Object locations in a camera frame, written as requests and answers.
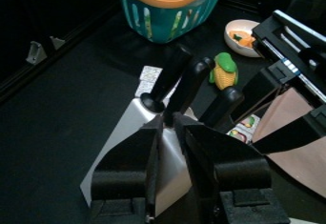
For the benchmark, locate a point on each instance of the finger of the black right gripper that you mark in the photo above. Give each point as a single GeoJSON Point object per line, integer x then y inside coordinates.
{"type": "Point", "coordinates": [297, 132]}
{"type": "Point", "coordinates": [263, 94]}

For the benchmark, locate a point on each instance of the teal basket orange rim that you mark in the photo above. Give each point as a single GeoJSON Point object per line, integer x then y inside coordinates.
{"type": "Point", "coordinates": [160, 27]}

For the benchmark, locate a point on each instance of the white picture card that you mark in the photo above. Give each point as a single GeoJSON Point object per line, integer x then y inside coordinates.
{"type": "Point", "coordinates": [243, 131]}
{"type": "Point", "coordinates": [148, 75]}

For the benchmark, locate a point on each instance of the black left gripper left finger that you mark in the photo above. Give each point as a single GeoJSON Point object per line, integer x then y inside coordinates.
{"type": "Point", "coordinates": [123, 170]}

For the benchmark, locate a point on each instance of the grey metal bracket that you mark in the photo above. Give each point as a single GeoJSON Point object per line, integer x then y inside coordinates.
{"type": "Point", "coordinates": [57, 42]}
{"type": "Point", "coordinates": [36, 53]}

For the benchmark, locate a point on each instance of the yellow green toy corn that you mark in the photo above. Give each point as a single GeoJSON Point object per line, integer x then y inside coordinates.
{"type": "Point", "coordinates": [223, 75]}

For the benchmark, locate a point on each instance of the cream toy shell orange filling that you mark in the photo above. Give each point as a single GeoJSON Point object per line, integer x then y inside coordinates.
{"type": "Point", "coordinates": [238, 43]}

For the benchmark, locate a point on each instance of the pink cutting board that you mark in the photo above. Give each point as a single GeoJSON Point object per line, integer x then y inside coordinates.
{"type": "Point", "coordinates": [297, 167]}

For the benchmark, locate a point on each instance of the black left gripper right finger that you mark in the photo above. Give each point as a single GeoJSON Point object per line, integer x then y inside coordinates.
{"type": "Point", "coordinates": [228, 177]}

